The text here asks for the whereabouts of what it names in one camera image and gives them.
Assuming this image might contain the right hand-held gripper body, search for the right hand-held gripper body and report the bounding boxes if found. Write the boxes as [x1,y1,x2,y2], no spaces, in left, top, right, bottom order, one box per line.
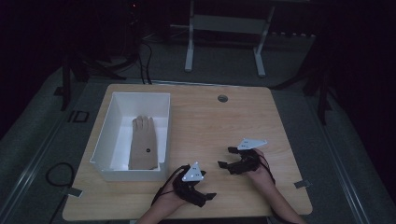
[227,137,268,175]

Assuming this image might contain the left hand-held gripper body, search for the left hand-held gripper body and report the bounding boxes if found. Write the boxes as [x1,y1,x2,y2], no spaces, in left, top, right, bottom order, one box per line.
[172,161,209,208]

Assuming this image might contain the beige glove with black dot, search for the beige glove with black dot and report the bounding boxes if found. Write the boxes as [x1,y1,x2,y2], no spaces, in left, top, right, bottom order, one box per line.
[128,115,159,171]

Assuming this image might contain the white storage box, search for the white storage box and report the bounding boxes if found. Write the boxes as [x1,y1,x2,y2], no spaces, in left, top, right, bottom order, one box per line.
[89,91,172,183]

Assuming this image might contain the person's left hand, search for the person's left hand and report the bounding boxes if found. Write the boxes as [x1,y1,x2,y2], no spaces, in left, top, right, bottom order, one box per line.
[158,175,189,210]

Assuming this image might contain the person's right hand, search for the person's right hand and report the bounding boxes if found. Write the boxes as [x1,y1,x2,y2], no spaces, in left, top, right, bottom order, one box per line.
[247,147,277,189]

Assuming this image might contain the grey tape piece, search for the grey tape piece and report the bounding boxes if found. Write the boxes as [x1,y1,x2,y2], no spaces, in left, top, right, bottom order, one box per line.
[293,179,313,189]
[67,187,84,199]

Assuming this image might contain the dark stand legs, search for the dark stand legs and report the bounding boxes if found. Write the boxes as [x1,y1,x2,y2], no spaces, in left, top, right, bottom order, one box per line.
[270,59,335,126]

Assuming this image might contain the black tripod stand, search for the black tripod stand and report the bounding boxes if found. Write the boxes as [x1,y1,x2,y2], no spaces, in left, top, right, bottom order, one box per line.
[53,50,127,112]

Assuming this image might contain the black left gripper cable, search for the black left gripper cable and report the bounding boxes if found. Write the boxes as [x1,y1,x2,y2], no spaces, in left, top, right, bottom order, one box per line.
[150,164,191,207]

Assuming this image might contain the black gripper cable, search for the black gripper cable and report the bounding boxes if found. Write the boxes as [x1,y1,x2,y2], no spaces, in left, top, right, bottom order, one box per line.
[150,164,191,207]
[257,152,297,224]

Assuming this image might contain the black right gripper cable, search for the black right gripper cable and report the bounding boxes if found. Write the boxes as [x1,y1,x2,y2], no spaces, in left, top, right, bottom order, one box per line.
[257,152,297,224]

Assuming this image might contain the black hanging cables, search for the black hanging cables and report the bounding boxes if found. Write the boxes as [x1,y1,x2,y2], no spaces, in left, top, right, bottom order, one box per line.
[135,38,154,86]

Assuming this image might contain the white metal stand frame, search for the white metal stand frame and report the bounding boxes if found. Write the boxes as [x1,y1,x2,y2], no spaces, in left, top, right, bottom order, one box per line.
[169,0,276,78]

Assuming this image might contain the black looped floor cable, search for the black looped floor cable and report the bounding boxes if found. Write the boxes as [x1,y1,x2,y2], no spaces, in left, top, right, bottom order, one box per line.
[45,161,76,189]

